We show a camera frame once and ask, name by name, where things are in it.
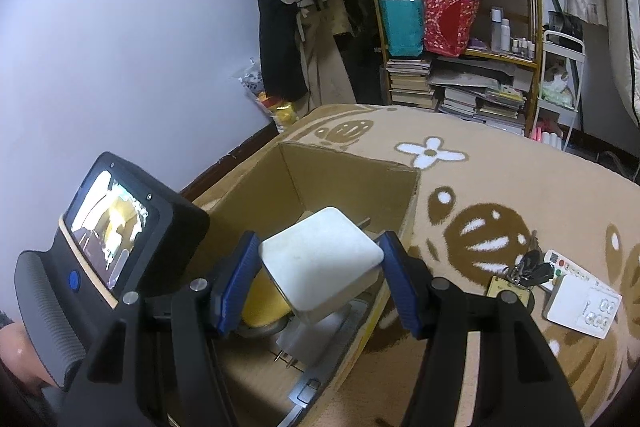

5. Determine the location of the person's left forearm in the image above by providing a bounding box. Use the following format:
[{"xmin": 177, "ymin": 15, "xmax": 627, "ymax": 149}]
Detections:
[{"xmin": 0, "ymin": 312, "xmax": 53, "ymax": 395}]

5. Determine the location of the narrow stack of books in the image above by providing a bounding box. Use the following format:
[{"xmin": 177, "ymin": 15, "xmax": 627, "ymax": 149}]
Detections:
[{"xmin": 385, "ymin": 57, "xmax": 435, "ymax": 110}]

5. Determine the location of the beige hanging garment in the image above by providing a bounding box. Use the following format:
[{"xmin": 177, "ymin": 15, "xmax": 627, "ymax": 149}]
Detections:
[{"xmin": 297, "ymin": 0, "xmax": 358, "ymax": 110}]

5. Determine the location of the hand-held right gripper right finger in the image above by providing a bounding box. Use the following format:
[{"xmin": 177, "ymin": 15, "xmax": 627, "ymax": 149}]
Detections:
[{"xmin": 377, "ymin": 231, "xmax": 586, "ymax": 427}]

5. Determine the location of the cream hanging duvet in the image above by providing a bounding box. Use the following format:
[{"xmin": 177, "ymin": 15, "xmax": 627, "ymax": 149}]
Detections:
[{"xmin": 590, "ymin": 0, "xmax": 640, "ymax": 128}]

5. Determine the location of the clear bag with yellow toys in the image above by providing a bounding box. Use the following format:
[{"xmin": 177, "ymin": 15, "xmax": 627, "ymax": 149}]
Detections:
[{"xmin": 235, "ymin": 57, "xmax": 301, "ymax": 132}]

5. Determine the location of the wide stack of books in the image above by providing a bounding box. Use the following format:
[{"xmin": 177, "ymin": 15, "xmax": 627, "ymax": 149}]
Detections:
[{"xmin": 435, "ymin": 59, "xmax": 531, "ymax": 135}]

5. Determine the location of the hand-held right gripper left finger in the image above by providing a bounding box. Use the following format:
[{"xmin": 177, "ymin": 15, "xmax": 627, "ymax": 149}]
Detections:
[{"xmin": 60, "ymin": 229, "xmax": 261, "ymax": 427}]

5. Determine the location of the beige printed blanket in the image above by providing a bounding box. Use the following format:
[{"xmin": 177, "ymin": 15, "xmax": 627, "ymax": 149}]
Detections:
[{"xmin": 180, "ymin": 103, "xmax": 640, "ymax": 427}]

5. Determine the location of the red gift bag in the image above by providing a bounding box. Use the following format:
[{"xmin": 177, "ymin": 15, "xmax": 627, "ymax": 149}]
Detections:
[{"xmin": 422, "ymin": 0, "xmax": 481, "ymax": 58}]

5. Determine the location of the white cube charger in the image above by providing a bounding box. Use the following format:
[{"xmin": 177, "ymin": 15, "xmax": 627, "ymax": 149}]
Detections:
[{"xmin": 257, "ymin": 206, "xmax": 386, "ymax": 327}]

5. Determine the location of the cardboard box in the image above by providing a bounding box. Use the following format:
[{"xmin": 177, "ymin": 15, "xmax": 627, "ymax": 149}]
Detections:
[{"xmin": 167, "ymin": 141, "xmax": 422, "ymax": 427}]

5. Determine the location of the white plug adapter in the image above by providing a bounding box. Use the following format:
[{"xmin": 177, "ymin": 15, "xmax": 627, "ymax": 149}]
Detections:
[{"xmin": 272, "ymin": 307, "xmax": 351, "ymax": 368}]

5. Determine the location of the teal bag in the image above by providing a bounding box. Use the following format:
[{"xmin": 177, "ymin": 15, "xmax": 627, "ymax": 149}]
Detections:
[{"xmin": 377, "ymin": 0, "xmax": 426, "ymax": 58}]

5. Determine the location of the black hanging garment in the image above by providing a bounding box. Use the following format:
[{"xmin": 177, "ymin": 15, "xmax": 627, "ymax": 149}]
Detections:
[{"xmin": 257, "ymin": 0, "xmax": 308, "ymax": 100}]

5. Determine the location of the white metal cart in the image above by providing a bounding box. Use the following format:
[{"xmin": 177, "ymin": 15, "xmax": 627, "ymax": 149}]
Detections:
[{"xmin": 530, "ymin": 29, "xmax": 586, "ymax": 152}]

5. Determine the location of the key bunch with wooden tag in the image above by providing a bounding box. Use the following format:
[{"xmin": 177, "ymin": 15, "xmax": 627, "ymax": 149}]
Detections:
[{"xmin": 487, "ymin": 232, "xmax": 556, "ymax": 308}]

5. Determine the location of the yellow round disc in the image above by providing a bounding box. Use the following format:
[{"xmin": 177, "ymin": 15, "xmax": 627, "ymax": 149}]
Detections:
[{"xmin": 235, "ymin": 274, "xmax": 293, "ymax": 339}]

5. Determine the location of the white power strip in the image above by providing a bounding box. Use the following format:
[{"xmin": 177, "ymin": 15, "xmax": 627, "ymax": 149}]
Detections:
[{"xmin": 542, "ymin": 274, "xmax": 623, "ymax": 340}]

